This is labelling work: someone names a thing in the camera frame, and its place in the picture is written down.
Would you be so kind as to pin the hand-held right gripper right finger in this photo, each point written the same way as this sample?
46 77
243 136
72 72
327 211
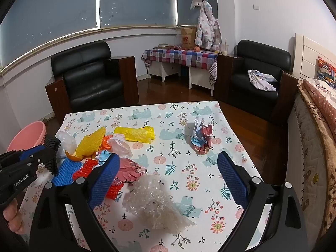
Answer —
233 181

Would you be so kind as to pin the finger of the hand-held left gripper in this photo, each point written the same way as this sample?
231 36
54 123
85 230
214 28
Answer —
36 166
30 154

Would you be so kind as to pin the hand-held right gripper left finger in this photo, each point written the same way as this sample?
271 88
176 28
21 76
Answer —
105 181

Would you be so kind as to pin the pink plastic bucket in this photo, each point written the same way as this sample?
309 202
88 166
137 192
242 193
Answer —
26 136

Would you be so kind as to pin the black honeycomb paper piece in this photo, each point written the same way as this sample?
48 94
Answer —
52 152

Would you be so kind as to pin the red honeycomb paper piece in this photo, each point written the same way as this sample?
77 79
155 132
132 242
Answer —
85 169

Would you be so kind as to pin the person's left hand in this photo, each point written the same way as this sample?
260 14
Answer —
13 215

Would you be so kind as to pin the small crumpled printed paper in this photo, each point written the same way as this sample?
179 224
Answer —
103 156

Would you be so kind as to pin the pink crumpled wrapper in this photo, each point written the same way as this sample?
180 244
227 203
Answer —
130 169

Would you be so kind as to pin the blue honeycomb paper piece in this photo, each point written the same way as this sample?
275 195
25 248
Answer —
67 172

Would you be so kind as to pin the clear plastic bag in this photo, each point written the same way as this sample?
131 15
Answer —
65 143

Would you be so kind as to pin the orange peel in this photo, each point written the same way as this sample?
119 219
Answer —
73 157

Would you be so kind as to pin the orange honeycomb paper piece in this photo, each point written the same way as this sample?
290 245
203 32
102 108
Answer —
107 143

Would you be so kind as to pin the thin white plastic bag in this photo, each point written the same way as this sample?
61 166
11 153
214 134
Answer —
119 145

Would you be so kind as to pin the yellow honeycomb paper piece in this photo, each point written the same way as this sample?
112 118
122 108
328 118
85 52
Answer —
90 143

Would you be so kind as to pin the clear bubble wrap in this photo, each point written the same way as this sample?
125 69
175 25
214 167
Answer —
152 202

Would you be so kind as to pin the large crumpled printed paper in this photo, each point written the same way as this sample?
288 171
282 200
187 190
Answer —
200 137

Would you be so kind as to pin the yellow plastic bag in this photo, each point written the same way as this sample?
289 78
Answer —
134 134

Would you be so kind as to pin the table with floral cloth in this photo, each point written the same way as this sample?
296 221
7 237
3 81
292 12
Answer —
178 162

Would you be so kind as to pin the black leather armchair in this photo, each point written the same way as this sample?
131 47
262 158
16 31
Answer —
92 84
257 94

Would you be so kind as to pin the crumpled printed cloth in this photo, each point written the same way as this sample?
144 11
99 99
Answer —
261 80

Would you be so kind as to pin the white side cabinet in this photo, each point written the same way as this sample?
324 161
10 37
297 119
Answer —
200 80

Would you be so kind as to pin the plastic cup with straw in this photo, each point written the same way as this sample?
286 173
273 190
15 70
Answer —
224 49

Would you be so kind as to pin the table with checkered cloth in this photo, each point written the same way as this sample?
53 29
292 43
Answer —
183 56

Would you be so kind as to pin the white headboard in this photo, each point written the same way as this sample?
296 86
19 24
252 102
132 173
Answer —
305 57

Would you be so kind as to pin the colourful pillow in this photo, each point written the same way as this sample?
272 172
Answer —
326 71

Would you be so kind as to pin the wide window with grey blinds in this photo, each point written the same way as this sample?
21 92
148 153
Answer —
52 10

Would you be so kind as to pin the small book stack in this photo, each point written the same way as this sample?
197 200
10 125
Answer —
163 46

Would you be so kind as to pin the brown paper bag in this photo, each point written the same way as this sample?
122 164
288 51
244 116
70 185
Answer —
187 38

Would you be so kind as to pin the hanging floral clothes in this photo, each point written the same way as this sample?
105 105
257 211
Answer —
208 29

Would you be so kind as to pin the white plush hat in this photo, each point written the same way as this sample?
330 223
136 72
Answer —
196 4

